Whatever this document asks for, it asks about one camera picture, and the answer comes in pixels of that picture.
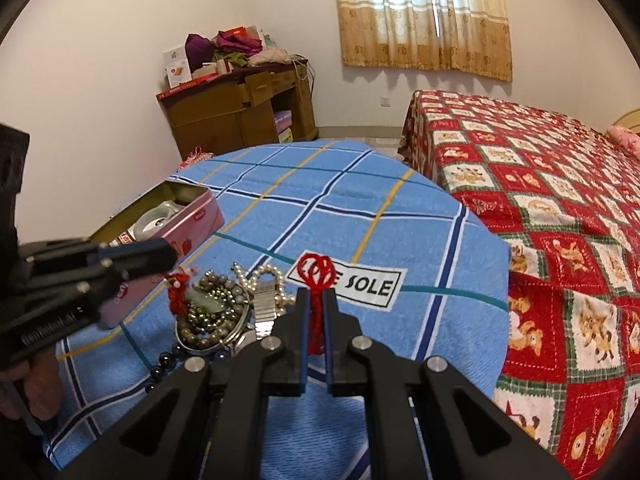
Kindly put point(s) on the pastel boxes in desk shelf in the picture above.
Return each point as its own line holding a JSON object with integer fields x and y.
{"x": 282, "y": 125}

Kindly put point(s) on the pink pillow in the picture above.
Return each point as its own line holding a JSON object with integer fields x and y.
{"x": 625, "y": 141}

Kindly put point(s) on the pink tin box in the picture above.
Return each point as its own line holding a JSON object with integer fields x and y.
{"x": 200, "y": 215}

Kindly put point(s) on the brown wooden desk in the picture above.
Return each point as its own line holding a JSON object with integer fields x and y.
{"x": 215, "y": 115}

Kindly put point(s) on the bed with red patterned cover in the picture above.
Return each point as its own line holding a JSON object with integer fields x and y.
{"x": 550, "y": 185}

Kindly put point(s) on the jade pendant with red knot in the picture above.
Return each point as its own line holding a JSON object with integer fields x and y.
{"x": 176, "y": 296}

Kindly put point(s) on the white jade bangle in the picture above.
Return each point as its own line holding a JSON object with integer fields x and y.
{"x": 142, "y": 225}

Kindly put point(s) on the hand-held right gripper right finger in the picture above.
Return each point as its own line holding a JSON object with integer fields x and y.
{"x": 327, "y": 345}

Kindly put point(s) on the white cardboard box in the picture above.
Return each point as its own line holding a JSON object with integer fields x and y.
{"x": 177, "y": 67}

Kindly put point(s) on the person's left hand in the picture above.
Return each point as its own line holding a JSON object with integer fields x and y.
{"x": 46, "y": 382}

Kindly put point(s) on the beige patterned curtain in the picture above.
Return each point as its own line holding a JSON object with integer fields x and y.
{"x": 425, "y": 20}

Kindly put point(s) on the metal watch band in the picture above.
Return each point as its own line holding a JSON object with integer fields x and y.
{"x": 265, "y": 305}

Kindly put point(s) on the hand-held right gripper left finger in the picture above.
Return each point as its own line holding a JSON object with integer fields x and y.
{"x": 302, "y": 345}

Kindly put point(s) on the pile of clothes on desk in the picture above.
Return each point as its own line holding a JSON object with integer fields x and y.
{"x": 235, "y": 45}

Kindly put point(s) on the cream wooden headboard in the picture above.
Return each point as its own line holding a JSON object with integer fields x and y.
{"x": 627, "y": 120}

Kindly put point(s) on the red knot tassel charm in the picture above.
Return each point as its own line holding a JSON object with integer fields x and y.
{"x": 315, "y": 270}

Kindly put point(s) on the flat red box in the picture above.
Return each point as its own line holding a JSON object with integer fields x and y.
{"x": 185, "y": 89}

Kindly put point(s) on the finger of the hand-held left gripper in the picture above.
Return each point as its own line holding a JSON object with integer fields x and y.
{"x": 95, "y": 282}
{"x": 145, "y": 257}

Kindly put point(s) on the blue plaid blanket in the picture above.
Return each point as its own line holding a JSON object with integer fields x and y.
{"x": 350, "y": 200}

